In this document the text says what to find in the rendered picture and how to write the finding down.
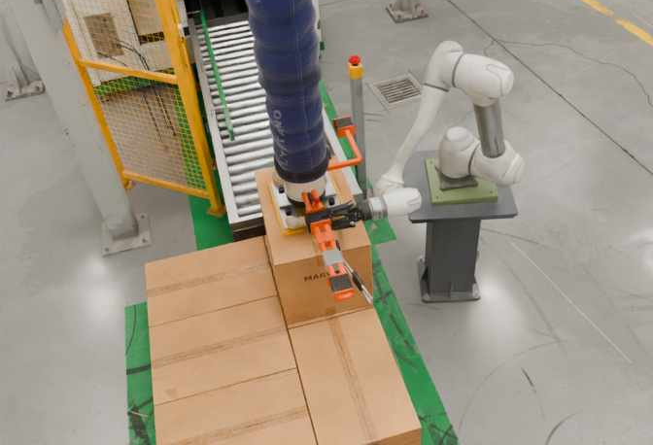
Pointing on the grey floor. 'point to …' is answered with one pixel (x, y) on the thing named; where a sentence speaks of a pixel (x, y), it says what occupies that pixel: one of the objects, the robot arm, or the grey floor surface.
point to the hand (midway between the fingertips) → (320, 222)
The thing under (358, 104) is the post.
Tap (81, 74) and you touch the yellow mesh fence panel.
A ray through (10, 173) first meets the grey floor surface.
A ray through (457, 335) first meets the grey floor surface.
